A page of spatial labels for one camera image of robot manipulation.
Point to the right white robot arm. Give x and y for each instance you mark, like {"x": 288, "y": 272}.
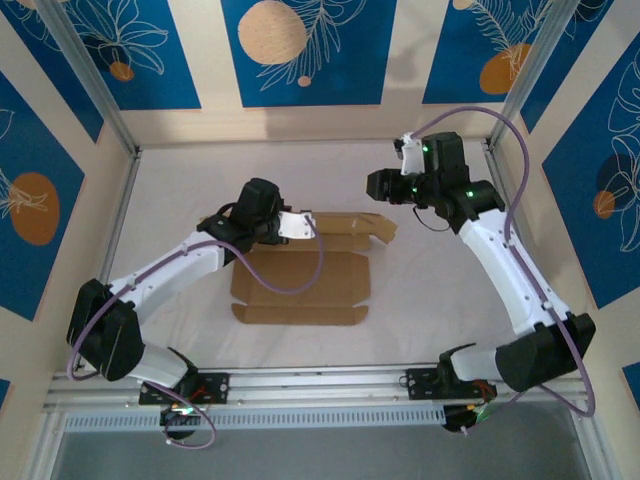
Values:
{"x": 500, "y": 270}

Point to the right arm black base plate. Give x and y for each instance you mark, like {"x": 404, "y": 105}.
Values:
{"x": 422, "y": 382}

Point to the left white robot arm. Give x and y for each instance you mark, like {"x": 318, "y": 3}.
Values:
{"x": 165, "y": 270}

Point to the right base controller board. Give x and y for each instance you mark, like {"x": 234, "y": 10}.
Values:
{"x": 465, "y": 415}

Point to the left aluminium frame post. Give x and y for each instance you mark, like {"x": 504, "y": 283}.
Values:
{"x": 90, "y": 70}

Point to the brown cardboard box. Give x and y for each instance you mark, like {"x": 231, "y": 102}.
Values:
{"x": 300, "y": 280}

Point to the base controller board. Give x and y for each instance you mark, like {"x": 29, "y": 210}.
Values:
{"x": 180, "y": 417}
{"x": 465, "y": 415}

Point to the right aluminium side rail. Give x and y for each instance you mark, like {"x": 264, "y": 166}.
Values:
{"x": 495, "y": 165}

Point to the right aluminium frame post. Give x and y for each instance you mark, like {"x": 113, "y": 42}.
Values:
{"x": 530, "y": 65}

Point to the left aluminium side rail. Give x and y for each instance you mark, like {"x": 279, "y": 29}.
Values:
{"x": 122, "y": 210}

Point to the aluminium side rail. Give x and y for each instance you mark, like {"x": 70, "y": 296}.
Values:
{"x": 495, "y": 165}
{"x": 122, "y": 210}

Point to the left base controller board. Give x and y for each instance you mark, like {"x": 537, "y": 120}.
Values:
{"x": 180, "y": 417}

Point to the aluminium mounting rail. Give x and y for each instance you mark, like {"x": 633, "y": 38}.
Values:
{"x": 320, "y": 382}

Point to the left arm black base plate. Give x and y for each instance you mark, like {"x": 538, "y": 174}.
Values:
{"x": 215, "y": 387}

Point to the aluminium frame post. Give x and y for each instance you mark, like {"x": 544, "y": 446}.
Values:
{"x": 90, "y": 70}
{"x": 530, "y": 65}

